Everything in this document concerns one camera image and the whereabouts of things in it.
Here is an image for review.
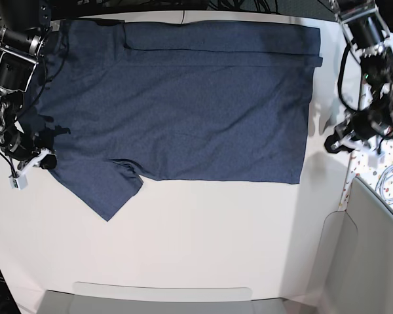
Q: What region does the grey panel at bottom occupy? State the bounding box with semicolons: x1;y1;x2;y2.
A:
37;282;286;313

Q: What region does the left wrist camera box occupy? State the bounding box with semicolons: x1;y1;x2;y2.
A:
368;151;385;169

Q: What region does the grey panel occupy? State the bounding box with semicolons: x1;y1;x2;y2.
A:
37;282;286;313
310;177;393;313

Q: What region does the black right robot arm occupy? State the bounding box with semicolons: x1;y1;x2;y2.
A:
0;1;57;178

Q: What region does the dark blue t-shirt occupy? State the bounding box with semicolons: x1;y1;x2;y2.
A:
20;20;322;220

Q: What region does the grey panel at right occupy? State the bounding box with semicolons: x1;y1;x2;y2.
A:
310;177;393;313

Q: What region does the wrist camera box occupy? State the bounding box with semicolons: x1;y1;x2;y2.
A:
9;175;28;190
368;151;385;169

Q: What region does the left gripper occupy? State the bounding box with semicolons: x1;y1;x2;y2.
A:
324;113;393;154

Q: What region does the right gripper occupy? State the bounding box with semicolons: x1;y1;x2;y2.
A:
0;129;58;175

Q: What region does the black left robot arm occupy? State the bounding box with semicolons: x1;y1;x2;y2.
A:
324;1;393;154

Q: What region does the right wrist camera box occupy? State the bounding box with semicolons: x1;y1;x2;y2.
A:
9;175;28;190

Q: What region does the terrazzo patterned side surface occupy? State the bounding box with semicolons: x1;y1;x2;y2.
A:
335;34;393;210

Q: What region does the coiled white cable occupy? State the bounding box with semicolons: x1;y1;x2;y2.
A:
375;163;393;205

